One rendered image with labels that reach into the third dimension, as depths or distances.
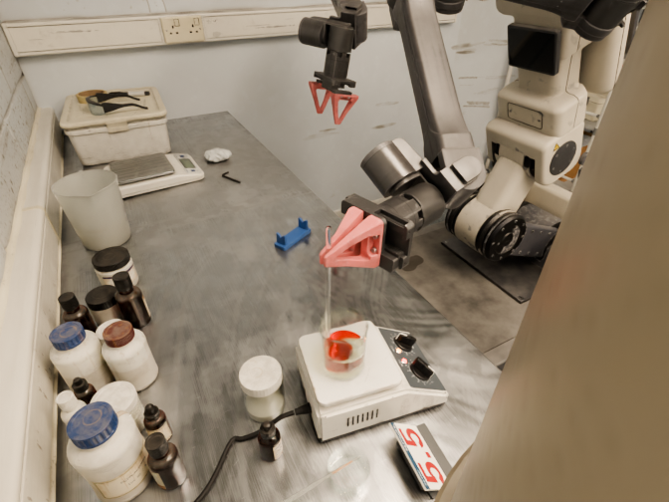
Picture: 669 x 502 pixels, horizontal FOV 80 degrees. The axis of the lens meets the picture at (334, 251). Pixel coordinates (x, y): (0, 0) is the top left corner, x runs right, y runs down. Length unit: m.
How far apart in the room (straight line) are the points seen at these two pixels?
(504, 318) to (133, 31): 1.61
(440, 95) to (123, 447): 0.62
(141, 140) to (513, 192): 1.20
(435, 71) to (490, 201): 0.74
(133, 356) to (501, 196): 1.09
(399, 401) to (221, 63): 1.59
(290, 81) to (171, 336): 1.46
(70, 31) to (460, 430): 1.65
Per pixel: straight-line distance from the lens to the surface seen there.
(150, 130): 1.49
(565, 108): 1.26
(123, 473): 0.58
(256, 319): 0.77
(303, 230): 0.97
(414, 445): 0.59
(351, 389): 0.55
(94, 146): 1.51
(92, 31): 1.77
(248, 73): 1.93
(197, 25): 1.79
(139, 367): 0.69
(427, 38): 0.72
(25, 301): 0.80
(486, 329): 1.34
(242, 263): 0.90
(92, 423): 0.55
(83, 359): 0.69
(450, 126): 0.62
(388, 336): 0.65
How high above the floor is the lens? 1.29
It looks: 36 degrees down
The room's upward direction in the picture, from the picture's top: straight up
